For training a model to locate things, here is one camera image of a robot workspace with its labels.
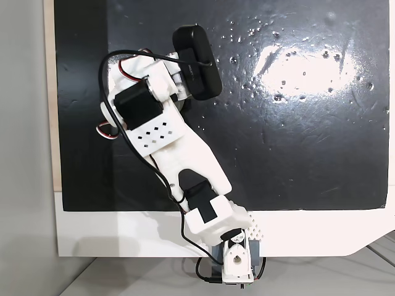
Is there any red white servo wire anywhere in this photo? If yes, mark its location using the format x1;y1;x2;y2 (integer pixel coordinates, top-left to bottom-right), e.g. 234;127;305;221
94;121;120;142

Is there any black camera cable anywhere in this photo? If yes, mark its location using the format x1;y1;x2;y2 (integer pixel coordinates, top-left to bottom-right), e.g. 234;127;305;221
98;49;269;286

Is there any black oval camera box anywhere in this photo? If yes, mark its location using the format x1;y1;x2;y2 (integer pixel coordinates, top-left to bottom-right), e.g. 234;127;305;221
171;25;224;102

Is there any black table mat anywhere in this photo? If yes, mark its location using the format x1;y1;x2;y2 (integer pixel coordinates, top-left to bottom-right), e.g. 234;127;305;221
53;0;389;213

